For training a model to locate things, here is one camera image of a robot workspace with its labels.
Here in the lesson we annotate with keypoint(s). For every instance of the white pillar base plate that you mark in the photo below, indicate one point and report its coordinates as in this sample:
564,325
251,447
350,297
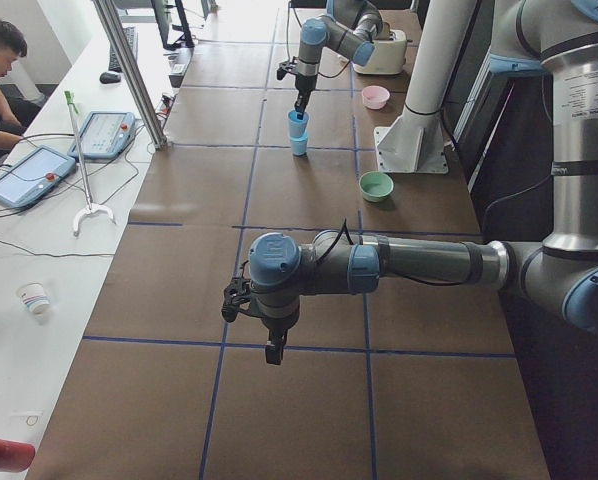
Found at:
412,151

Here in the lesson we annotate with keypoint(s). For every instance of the red cylinder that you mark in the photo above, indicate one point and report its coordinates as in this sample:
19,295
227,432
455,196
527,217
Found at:
15,456

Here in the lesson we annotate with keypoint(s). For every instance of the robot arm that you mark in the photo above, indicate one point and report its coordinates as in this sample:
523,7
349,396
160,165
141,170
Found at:
348,28
560,274

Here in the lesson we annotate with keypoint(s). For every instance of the aluminium frame post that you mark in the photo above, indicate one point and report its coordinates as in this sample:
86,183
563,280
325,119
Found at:
112,26

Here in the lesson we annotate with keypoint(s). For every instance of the white paper cup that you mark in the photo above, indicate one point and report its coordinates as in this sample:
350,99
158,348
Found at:
34,297

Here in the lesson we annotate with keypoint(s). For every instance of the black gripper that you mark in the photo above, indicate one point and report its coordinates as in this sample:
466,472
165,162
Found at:
278,327
304,86

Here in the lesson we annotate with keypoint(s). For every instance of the black computer mouse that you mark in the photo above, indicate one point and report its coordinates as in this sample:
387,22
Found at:
110,77

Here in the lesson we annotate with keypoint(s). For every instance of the pink bowl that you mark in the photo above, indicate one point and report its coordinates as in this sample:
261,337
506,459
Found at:
375,97

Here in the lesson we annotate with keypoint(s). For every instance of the teach pendant far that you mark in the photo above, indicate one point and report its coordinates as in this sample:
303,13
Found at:
105,134

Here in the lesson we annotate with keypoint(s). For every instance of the light blue cup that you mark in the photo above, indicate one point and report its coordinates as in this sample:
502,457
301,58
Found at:
297,123
298,144

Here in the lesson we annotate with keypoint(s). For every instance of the green bowl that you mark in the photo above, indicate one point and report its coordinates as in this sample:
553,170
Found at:
375,186

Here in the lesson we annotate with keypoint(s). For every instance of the teach pendant near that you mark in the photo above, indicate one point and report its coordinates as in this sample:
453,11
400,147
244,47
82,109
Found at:
34,176

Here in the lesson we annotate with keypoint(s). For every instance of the teach pendant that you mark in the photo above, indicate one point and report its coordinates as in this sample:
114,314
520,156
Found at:
34,176
105,134

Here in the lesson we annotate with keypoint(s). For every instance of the white pillar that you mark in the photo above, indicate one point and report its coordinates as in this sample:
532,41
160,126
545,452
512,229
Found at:
444,30

